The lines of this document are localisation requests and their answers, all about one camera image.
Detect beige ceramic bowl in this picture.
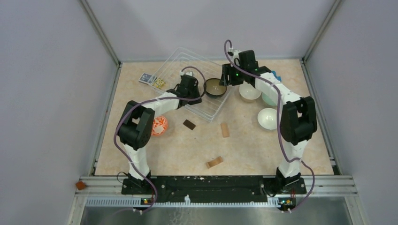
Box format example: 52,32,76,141
239,83,261,102

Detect dark brown block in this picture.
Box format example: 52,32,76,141
183,120,196,130

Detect light green ceramic bowl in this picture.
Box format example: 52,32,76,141
261,93,277,106

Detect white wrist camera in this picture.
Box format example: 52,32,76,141
179,71,194,77
227,48,241,66

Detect notched wooden block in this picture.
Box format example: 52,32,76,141
206,156,223,169

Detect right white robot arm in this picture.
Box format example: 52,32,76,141
220,48,317,193

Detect orange patterned white bowl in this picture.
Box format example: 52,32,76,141
151,116,168,136

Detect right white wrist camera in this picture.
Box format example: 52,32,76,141
227,48,241,66

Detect small orange block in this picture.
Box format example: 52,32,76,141
75,180,86,190

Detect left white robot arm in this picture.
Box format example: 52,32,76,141
115,74,207,194

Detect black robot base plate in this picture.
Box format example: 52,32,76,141
121,175,307,203

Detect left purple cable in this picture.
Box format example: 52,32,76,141
113,66,207,215

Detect blue yellow toy train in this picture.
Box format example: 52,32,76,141
272,71,282,82

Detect dark teal patterned bowl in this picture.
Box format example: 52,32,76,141
204,78,227,98

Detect white ceramic bowl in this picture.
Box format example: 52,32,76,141
257,108,277,130

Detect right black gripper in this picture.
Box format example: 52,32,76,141
219,63,246,87

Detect white wire dish rack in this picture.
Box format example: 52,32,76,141
151,47,232,122

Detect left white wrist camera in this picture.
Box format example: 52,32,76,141
179,71,194,77

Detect light wooden block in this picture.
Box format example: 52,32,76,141
220,122,230,138

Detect small yellow patterned tile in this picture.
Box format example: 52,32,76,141
152,78,166,90

